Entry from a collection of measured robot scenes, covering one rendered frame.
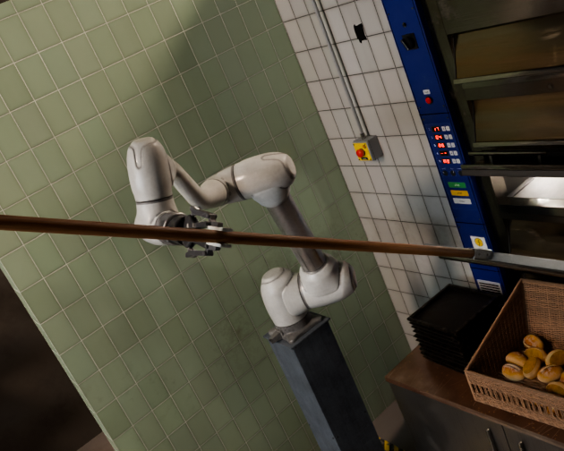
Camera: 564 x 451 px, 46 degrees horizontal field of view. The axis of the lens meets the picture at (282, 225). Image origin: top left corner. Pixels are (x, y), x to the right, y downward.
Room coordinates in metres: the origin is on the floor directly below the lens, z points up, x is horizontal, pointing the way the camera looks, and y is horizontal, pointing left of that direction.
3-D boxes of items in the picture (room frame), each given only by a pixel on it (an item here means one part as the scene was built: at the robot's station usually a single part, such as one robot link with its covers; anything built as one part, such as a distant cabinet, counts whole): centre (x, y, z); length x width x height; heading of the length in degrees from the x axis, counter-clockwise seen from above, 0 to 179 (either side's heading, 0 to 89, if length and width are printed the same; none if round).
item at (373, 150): (2.92, -0.50, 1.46); 0.10 x 0.07 x 0.10; 30
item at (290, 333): (2.47, 0.14, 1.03); 0.22 x 0.18 x 0.06; 118
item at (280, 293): (2.48, 0.11, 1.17); 0.18 x 0.16 x 0.22; 73
